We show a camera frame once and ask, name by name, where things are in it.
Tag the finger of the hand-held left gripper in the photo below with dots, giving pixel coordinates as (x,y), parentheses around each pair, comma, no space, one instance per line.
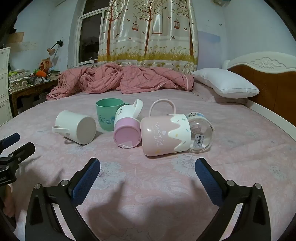
(12,138)
(24,149)

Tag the white pillow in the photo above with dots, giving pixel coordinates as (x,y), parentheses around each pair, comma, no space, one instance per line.
(226,83)

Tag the pink cup with white drip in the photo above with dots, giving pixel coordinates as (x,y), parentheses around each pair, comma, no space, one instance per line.
(155,136)

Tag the white and wooden headboard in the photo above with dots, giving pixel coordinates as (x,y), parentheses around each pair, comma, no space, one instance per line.
(277,88)

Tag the tree print curtain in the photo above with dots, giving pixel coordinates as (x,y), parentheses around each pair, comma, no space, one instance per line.
(148,34)

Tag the dark wooden desk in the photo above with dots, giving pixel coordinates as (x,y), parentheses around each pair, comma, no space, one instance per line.
(25,92)

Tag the pink checked quilt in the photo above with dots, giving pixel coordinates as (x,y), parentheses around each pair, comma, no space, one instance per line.
(104,78)

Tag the white drawer cabinet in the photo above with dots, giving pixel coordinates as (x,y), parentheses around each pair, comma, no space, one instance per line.
(4,81)

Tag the person's left hand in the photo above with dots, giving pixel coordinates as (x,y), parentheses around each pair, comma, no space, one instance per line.
(9,199)

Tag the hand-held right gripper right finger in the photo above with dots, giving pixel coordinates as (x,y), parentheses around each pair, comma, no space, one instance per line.
(209,183)

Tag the white cup with purple base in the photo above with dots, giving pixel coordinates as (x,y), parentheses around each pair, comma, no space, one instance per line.
(127,135)

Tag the stack of papers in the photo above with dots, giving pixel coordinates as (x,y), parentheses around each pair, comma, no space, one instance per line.
(17,81)

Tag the clear glass cup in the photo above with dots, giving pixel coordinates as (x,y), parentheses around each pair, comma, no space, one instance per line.
(201,129)

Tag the pink floral bed sheet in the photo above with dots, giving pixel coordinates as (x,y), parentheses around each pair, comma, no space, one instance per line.
(138,185)

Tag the wall lamp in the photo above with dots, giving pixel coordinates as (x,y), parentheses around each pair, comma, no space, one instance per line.
(50,51)

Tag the orange toy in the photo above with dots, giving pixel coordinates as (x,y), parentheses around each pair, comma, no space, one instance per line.
(40,73)

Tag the red packet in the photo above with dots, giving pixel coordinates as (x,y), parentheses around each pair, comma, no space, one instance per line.
(45,64)

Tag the white frame window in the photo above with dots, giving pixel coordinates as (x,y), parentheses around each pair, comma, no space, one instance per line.
(90,34)

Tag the stack of books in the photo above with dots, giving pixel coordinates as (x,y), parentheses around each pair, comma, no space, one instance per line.
(53,74)

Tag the brown wall paper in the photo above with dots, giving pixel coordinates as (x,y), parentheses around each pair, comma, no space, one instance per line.
(15,38)

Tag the green cup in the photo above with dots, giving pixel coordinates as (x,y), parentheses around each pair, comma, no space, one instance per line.
(105,113)

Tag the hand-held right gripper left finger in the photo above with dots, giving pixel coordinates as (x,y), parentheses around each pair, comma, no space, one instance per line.
(84,183)

